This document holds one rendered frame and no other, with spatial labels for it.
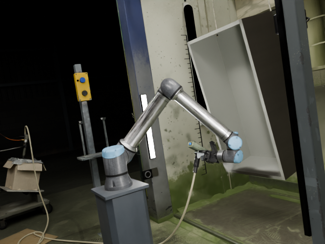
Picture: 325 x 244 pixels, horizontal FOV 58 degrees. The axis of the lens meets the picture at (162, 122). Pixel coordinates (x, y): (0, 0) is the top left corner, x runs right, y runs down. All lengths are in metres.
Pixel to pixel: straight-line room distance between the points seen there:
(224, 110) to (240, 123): 0.24
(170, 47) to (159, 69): 0.28
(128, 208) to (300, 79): 1.31
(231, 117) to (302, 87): 1.76
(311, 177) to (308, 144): 0.11
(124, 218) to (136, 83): 1.35
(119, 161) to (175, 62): 1.47
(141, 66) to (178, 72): 0.43
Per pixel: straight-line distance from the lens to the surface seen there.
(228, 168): 2.62
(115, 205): 1.90
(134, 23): 2.95
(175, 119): 2.99
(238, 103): 2.81
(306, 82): 1.07
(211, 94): 2.62
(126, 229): 1.97
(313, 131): 1.08
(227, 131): 1.91
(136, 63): 2.85
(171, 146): 2.96
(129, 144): 2.08
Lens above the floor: 1.13
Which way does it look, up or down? 3 degrees down
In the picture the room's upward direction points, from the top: 9 degrees counter-clockwise
